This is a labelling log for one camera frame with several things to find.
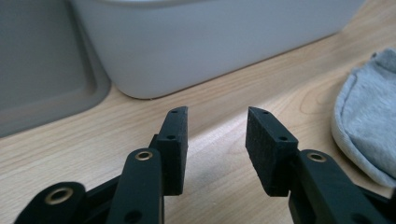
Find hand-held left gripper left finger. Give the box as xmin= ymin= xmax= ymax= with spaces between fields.
xmin=148 ymin=105 xmax=190 ymax=197

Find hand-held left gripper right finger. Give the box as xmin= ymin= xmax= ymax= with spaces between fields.
xmin=245 ymin=105 xmax=300 ymax=198

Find grey sock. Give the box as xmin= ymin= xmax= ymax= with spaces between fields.
xmin=330 ymin=47 xmax=396 ymax=189

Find white divided storage box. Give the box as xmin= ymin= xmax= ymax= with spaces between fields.
xmin=68 ymin=0 xmax=366 ymax=100

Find brown mat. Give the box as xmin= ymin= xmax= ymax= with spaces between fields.
xmin=0 ymin=0 xmax=112 ymax=139

